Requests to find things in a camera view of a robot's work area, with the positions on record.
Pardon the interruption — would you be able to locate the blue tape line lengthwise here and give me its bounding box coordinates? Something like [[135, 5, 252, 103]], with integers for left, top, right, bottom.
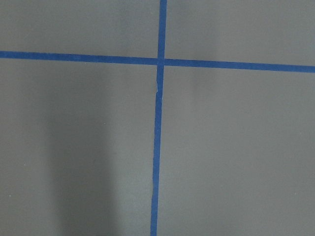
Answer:
[[150, 0, 167, 236]]

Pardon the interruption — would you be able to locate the blue tape line crosswise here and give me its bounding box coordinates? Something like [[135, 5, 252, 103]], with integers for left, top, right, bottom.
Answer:
[[0, 51, 315, 73]]

